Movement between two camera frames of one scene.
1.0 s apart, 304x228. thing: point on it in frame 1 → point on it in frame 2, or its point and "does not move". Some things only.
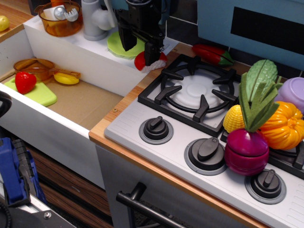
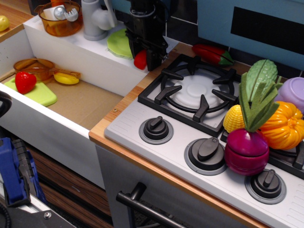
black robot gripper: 141,19 → 146,24
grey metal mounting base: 35,214 does not move
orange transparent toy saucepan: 42,69 does not move
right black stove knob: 267,187 does not move
